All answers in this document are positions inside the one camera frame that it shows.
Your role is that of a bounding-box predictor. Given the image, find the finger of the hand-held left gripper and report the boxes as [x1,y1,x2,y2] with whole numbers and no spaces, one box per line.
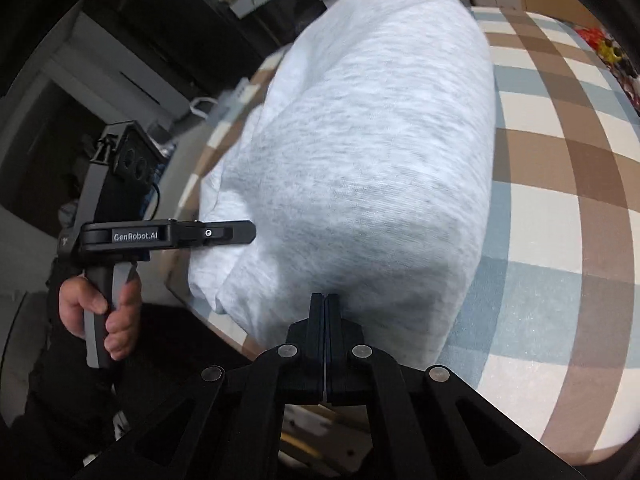
[176,220,257,247]

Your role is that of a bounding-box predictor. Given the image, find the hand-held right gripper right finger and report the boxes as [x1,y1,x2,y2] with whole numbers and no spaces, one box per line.
[325,292,589,480]

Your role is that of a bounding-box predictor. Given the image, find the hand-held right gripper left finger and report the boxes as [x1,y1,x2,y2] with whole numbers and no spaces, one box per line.
[75,292,327,480]

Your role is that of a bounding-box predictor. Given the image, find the light grey hoodie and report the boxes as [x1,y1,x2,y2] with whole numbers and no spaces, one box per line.
[187,0,497,368]

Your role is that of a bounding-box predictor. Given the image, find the person's left hand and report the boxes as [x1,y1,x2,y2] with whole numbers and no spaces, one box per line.
[59,272,143,361]

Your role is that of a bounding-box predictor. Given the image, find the white low shelf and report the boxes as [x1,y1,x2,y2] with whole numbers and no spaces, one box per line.
[0,10,194,127]

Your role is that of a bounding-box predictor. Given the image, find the black desk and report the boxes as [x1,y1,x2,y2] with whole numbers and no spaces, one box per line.
[82,0,292,97]

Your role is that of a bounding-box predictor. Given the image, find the checked bed sheet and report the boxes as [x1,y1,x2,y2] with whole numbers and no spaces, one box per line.
[165,5,640,467]

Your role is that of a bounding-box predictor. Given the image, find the white bag handle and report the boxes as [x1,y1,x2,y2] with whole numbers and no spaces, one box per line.
[189,97,219,119]

